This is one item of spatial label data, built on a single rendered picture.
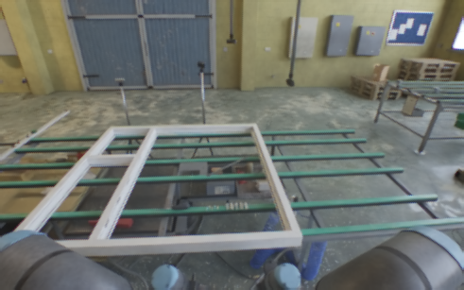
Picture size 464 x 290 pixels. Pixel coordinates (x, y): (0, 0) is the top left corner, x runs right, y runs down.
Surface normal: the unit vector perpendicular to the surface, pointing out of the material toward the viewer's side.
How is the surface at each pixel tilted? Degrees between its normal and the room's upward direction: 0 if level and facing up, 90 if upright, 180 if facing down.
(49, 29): 90
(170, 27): 90
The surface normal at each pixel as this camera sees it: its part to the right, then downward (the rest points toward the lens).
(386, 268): -0.37, -0.77
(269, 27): 0.07, 0.47
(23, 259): -0.03, -0.84
